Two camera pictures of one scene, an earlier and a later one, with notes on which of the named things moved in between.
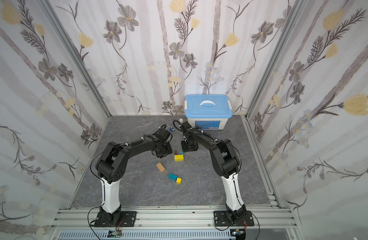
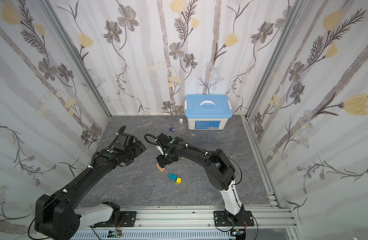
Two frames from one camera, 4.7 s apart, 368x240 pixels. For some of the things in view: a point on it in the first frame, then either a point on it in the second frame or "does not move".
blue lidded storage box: [210, 111] does not move
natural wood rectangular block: [160, 167] does not move
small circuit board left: [113, 233] does not move
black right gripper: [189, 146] → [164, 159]
